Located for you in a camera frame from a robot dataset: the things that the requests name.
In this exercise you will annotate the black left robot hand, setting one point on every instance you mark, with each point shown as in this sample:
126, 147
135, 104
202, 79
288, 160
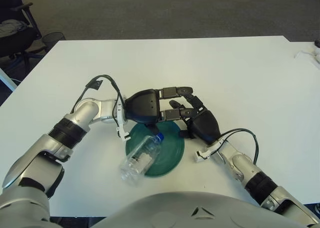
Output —
142, 106

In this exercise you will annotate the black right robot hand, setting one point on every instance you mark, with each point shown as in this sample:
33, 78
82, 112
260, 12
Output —
205, 125

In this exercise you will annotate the green round plate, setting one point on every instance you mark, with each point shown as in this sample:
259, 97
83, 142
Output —
172, 147

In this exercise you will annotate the clear plastic bottle blue cap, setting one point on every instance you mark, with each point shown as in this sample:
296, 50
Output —
140, 160

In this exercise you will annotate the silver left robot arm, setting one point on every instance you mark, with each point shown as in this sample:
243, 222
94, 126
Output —
50, 147

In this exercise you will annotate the grey robot torso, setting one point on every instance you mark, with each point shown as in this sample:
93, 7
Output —
187, 213

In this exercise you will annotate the white desk leg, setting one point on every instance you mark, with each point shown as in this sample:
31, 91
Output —
7, 80

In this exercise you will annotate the black office chair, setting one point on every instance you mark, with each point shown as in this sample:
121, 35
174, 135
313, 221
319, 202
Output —
15, 41

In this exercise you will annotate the grey cloth bundle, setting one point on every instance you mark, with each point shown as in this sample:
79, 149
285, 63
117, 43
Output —
10, 27

